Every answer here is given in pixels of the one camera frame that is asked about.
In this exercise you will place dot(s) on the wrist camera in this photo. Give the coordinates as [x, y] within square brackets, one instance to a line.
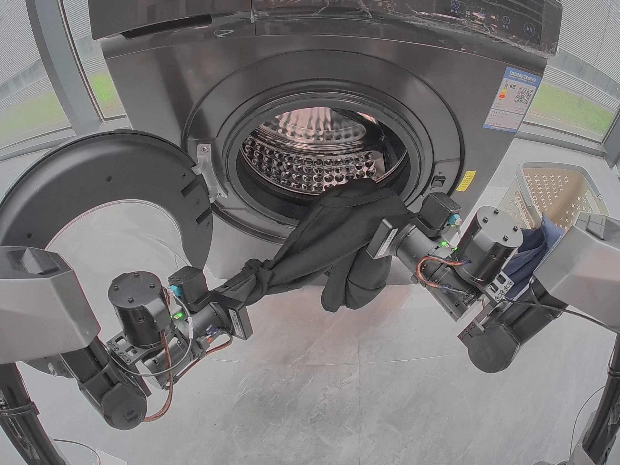
[440, 211]
[190, 284]

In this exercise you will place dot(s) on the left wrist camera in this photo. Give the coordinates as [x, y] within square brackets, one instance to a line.
[190, 284]

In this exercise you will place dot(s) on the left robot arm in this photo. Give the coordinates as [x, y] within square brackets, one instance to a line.
[43, 303]

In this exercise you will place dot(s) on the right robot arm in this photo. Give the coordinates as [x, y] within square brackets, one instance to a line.
[489, 245]

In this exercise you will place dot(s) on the cream laundry basket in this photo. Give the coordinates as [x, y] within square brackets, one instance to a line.
[557, 192]

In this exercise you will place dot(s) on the black garment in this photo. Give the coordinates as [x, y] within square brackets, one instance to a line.
[334, 240]

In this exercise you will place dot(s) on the blue garment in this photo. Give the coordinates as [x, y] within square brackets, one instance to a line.
[530, 255]

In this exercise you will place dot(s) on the grey washing machine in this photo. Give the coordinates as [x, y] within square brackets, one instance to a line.
[310, 95]

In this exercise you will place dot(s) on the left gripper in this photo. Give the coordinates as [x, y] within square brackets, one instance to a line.
[235, 318]

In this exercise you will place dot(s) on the washing machine door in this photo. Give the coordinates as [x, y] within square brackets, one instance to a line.
[111, 172]

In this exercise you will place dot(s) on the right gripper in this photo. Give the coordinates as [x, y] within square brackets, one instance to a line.
[416, 246]

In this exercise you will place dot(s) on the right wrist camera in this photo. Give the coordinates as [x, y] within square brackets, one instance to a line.
[440, 211]

